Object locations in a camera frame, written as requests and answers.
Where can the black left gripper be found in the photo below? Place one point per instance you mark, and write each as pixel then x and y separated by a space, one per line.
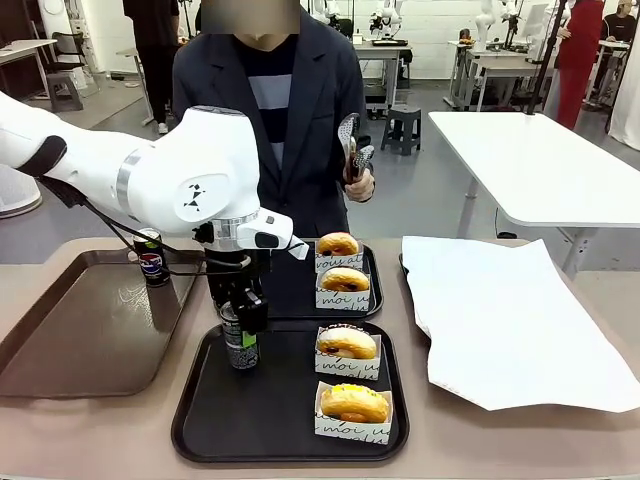
pixel 235 272

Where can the green and white drink can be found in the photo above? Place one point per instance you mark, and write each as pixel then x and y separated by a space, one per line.
pixel 240 352

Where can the metal serving tongs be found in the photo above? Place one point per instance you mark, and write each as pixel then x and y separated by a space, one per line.
pixel 348 132

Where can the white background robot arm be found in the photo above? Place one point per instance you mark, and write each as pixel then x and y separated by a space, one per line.
pixel 482 25

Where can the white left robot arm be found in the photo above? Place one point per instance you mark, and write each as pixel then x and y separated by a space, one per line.
pixel 175 170

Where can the person's left hand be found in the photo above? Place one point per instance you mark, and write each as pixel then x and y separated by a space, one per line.
pixel 361 187

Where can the small black serving tray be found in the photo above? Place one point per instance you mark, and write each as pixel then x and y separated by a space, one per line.
pixel 295 295

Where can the black Pepsi can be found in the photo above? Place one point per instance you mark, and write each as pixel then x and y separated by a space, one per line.
pixel 152 265

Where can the glazed donut in paper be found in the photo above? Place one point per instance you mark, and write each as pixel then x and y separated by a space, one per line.
pixel 342 300

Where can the plain glazed donut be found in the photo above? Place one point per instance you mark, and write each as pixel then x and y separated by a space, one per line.
pixel 345 279

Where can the large black serving tray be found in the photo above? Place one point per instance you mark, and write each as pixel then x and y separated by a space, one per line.
pixel 280 415

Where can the brown plastic tray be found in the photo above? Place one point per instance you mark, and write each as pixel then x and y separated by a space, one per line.
pixel 75 340

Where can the black tray under paper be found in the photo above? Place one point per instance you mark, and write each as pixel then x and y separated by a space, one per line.
pixel 403 267

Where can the person in dark blazer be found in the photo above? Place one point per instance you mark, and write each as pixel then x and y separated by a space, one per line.
pixel 300 100

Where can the dark grey plastic stool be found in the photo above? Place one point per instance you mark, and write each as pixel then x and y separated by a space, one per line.
pixel 402 130

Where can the white ribbed round base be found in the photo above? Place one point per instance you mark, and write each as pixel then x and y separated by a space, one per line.
pixel 20 192

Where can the large white paper sheet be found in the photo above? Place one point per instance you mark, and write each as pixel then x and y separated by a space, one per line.
pixel 500 325

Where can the person in black clothes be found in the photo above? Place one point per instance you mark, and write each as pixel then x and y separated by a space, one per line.
pixel 155 50

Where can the grey desk with white leg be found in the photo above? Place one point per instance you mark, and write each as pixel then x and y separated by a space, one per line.
pixel 135 51

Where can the light grey plastic stool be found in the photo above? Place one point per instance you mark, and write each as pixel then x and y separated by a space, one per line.
pixel 65 92

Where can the grey desk under small robot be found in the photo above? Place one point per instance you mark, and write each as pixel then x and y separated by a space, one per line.
pixel 385 50

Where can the black office chair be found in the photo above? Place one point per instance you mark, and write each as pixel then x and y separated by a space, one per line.
pixel 67 50

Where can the white rectangular table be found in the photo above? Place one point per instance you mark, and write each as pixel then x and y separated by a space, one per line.
pixel 525 160

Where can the small white background robot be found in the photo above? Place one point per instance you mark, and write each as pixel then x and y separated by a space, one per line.
pixel 387 15

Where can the light wooden desk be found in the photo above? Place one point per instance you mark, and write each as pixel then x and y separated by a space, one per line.
pixel 25 47

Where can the grey workshop desk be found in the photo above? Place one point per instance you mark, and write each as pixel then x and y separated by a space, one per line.
pixel 500 65

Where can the black slanted pole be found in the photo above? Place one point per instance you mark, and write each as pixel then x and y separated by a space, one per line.
pixel 545 60

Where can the person in red apron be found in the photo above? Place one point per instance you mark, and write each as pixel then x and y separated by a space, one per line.
pixel 577 50

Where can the seated person with beige cap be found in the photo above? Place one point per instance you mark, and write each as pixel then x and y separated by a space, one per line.
pixel 620 25

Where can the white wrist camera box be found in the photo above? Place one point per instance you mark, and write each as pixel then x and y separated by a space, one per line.
pixel 265 235

